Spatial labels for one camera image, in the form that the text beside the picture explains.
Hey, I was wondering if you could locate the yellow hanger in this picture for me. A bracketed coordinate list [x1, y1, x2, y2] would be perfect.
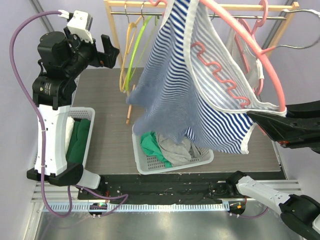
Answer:
[119, 1, 142, 95]

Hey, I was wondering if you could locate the lime green hanger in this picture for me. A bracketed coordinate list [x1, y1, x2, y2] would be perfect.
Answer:
[123, 1, 161, 93]

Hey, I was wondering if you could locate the pink hanger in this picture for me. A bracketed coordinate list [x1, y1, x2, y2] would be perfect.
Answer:
[149, 0, 320, 137]
[238, 0, 269, 96]

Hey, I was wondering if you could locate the blue striped tank top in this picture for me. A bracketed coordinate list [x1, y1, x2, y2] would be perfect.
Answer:
[126, 0, 287, 155]

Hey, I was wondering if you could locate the green tank top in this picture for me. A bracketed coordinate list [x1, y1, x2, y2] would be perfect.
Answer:
[140, 131, 172, 168]

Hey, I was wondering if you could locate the grey tank top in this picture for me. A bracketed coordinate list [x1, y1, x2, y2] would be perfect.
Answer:
[156, 133, 201, 167]

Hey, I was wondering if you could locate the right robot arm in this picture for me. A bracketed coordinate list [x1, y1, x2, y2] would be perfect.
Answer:
[225, 101, 320, 240]

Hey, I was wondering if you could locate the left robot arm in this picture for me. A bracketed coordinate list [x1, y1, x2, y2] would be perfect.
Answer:
[26, 30, 120, 200]

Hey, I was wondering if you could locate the white tank top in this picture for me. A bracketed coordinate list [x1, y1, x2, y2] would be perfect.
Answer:
[225, 28, 264, 90]

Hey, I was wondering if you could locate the white left basket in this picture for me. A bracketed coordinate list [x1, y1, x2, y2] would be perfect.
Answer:
[33, 107, 96, 171]

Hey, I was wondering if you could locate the white basket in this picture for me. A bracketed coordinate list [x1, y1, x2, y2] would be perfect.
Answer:
[33, 107, 96, 171]
[132, 132, 214, 175]

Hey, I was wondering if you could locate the white printed garment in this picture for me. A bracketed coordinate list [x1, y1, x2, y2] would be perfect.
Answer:
[65, 116, 75, 154]

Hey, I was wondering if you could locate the dark green garment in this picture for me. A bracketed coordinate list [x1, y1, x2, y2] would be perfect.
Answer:
[66, 118, 91, 164]

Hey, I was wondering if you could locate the wooden clothes rack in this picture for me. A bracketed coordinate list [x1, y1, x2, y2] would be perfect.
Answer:
[103, 0, 300, 125]

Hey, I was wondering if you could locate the white centre basket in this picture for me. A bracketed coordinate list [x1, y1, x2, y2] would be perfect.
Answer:
[132, 132, 214, 175]

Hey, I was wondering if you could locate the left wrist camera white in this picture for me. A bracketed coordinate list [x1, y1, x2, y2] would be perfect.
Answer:
[58, 9, 94, 44]

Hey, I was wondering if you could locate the white slotted cable duct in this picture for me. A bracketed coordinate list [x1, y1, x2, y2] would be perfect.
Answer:
[41, 202, 230, 213]

